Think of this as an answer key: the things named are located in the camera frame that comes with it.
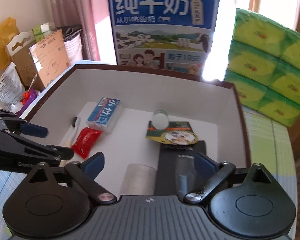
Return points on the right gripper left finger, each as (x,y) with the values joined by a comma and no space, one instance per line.
(84,174)

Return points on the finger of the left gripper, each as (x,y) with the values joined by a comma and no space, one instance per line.
(34,130)
(63,153)

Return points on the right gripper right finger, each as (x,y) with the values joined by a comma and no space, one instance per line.
(215,176)

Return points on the clear plastic cup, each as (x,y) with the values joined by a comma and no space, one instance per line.
(139,180)

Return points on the white toothbrush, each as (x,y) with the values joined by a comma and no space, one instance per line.
(74,128)

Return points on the red snack packet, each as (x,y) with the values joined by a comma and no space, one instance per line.
(85,141)

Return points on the purple box with red item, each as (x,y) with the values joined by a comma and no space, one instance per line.
(28,98)

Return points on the clear plastic bag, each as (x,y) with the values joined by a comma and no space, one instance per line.
(11,90)

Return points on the black shaver box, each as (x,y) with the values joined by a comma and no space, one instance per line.
(176,174)

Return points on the blue white tissue packet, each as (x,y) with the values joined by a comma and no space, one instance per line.
(105,115)

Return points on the green round-label card packet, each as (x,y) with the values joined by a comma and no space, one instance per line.
(177,133)

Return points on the brown cardboard carton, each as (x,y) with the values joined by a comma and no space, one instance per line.
(39,62)

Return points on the brown open cardboard box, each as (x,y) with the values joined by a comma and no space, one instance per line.
(144,89)

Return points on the yellow plastic bag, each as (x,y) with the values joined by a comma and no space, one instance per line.
(8,30)

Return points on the small white lidded jar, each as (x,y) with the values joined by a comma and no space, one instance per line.
(160,120)

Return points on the white stacked buckets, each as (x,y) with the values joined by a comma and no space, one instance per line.
(73,48)

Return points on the green tissue pack bundle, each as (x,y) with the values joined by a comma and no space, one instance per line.
(264,65)

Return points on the pink patterned curtain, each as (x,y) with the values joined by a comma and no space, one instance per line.
(93,16)

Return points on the blue milk carton box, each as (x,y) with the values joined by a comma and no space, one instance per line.
(173,35)

